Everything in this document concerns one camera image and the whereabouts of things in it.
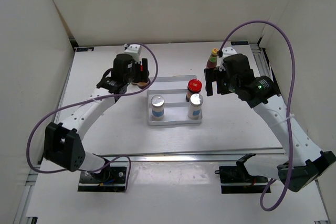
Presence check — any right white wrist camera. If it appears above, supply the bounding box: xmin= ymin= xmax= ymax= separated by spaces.
xmin=222 ymin=47 xmax=237 ymax=58

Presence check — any purple cable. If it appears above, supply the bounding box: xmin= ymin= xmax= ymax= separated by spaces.
xmin=26 ymin=42 xmax=159 ymax=190
xmin=218 ymin=20 xmax=297 ymax=211

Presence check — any tall yellow-cap sauce bottle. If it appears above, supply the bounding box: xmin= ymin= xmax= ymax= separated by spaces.
xmin=206 ymin=48 xmax=218 ymax=68

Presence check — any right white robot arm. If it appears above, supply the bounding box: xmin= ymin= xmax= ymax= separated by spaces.
xmin=204 ymin=54 xmax=335 ymax=192

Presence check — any red-lid sauce jar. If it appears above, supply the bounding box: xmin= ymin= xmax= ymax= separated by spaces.
xmin=185 ymin=79 xmax=202 ymax=102
xmin=131 ymin=64 xmax=150 ymax=89

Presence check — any right black corner label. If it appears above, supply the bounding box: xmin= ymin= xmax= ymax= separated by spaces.
xmin=230 ymin=41 xmax=249 ymax=46

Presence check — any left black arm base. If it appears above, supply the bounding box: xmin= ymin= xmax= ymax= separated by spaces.
xmin=77 ymin=165 xmax=129 ymax=193

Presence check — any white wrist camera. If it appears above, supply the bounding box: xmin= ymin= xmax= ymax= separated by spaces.
xmin=222 ymin=47 xmax=237 ymax=58
xmin=124 ymin=44 xmax=142 ymax=63

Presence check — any white divided organizer tray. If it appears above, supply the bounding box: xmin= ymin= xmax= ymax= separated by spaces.
xmin=147 ymin=75 xmax=202 ymax=126

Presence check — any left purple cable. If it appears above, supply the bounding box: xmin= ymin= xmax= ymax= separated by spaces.
xmin=26 ymin=42 xmax=159 ymax=190

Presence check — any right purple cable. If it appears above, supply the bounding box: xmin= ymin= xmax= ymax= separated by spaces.
xmin=218 ymin=20 xmax=297 ymax=211

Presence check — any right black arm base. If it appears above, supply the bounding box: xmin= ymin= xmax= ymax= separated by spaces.
xmin=214 ymin=166 xmax=269 ymax=194

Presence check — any black corner label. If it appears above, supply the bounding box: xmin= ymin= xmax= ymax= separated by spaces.
xmin=76 ymin=47 xmax=94 ymax=52
xmin=230 ymin=41 xmax=249 ymax=46

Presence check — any silver-lid white shaker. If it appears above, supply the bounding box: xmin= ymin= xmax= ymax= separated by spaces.
xmin=187 ymin=93 xmax=203 ymax=120
xmin=151 ymin=95 xmax=165 ymax=120

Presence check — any aluminium front rail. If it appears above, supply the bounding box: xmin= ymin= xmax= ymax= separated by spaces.
xmin=28 ymin=149 xmax=313 ymax=169

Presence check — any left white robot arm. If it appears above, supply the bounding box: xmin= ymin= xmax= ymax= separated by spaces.
xmin=44 ymin=53 xmax=150 ymax=182

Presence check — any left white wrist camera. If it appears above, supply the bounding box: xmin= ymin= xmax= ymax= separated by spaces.
xmin=124 ymin=44 xmax=142 ymax=63

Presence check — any left black corner label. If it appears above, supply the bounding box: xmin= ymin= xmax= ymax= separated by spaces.
xmin=76 ymin=47 xmax=94 ymax=52

